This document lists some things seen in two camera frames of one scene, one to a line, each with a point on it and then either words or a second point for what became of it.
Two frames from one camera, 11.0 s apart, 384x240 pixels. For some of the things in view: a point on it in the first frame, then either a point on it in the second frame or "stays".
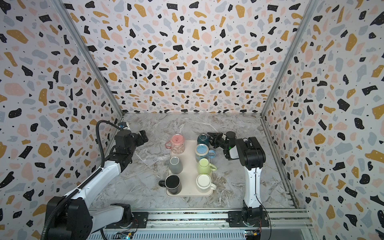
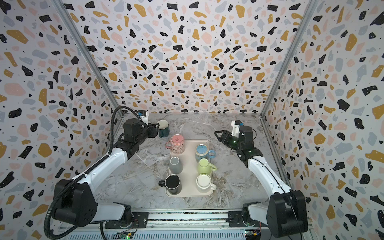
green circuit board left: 123,235 stays
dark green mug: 203,138 -> 164,128
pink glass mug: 176,143 stays
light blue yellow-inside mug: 202,151 stays
